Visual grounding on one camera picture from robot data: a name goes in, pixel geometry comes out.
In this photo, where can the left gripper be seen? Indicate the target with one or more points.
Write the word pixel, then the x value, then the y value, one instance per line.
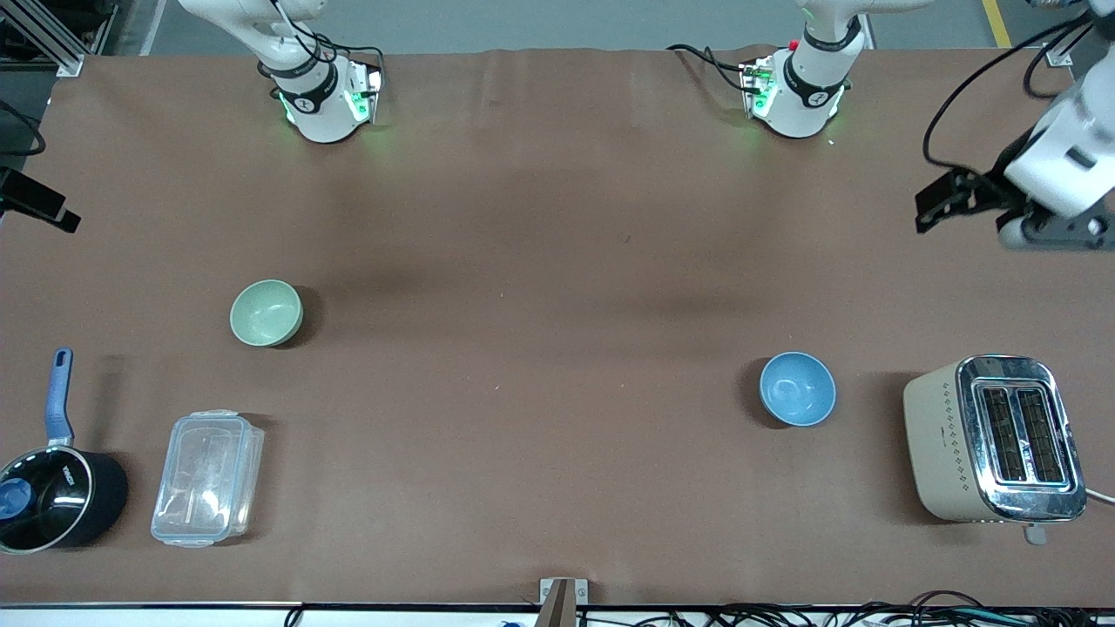
pixel 996 188

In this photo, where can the blue bowl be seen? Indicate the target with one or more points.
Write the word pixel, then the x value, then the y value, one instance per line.
pixel 797 388

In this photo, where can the green bowl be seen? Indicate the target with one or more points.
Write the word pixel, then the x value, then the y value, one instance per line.
pixel 266 312

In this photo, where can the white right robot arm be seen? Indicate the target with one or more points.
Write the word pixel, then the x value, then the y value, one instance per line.
pixel 318 104

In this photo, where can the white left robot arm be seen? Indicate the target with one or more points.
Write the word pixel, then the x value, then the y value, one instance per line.
pixel 806 91

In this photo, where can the left base connector plate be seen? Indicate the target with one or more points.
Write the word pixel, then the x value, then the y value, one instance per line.
pixel 756 87

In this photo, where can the base connector plate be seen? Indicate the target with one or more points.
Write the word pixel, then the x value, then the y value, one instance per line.
pixel 756 87
pixel 366 91

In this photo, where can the beige chrome toaster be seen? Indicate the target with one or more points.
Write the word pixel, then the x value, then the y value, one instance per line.
pixel 993 440

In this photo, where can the glass lid with blue knob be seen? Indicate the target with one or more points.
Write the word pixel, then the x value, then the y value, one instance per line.
pixel 48 501

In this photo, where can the clear plastic food container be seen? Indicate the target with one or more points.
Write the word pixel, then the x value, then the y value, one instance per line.
pixel 207 477

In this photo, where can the right base connector plate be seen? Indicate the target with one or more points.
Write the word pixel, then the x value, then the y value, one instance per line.
pixel 366 91

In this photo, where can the brown table cover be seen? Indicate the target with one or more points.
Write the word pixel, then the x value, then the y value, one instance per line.
pixel 557 488

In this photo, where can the aluminium frame profile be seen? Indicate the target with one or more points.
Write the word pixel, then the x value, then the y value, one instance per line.
pixel 52 35

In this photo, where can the metal camera bracket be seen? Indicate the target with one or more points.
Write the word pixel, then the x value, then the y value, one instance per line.
pixel 563 601

